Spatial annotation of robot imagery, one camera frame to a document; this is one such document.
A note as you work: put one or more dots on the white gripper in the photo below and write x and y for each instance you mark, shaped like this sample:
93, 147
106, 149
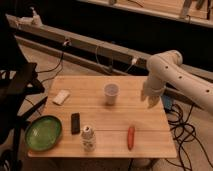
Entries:
152, 87

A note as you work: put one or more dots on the small white bottle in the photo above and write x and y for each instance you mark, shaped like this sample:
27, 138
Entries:
88, 138

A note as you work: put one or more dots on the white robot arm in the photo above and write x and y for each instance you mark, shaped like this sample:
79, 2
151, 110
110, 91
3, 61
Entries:
166, 68

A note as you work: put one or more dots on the blue box on floor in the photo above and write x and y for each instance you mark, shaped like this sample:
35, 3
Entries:
167, 102

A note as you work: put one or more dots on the white paper cup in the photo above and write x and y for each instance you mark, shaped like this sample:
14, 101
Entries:
111, 92

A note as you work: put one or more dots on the orange carrot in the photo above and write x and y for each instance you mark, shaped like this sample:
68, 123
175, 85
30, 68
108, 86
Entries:
130, 137

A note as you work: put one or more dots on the wooden table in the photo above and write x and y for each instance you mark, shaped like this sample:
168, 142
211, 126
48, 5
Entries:
110, 122

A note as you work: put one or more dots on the black rectangular remote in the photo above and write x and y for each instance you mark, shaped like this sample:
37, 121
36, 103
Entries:
75, 123

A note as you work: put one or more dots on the white sponge block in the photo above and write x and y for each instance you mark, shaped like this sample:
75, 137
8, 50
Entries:
61, 97

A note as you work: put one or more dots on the green plate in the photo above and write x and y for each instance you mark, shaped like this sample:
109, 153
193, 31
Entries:
43, 133

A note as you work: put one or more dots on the black tripod stand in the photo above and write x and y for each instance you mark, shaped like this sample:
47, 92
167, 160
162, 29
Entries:
18, 79

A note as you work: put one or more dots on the white device on rail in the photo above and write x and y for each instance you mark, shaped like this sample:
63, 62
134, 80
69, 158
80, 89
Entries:
35, 19

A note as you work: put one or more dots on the long metal rail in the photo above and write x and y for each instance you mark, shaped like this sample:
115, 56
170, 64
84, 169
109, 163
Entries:
135, 37

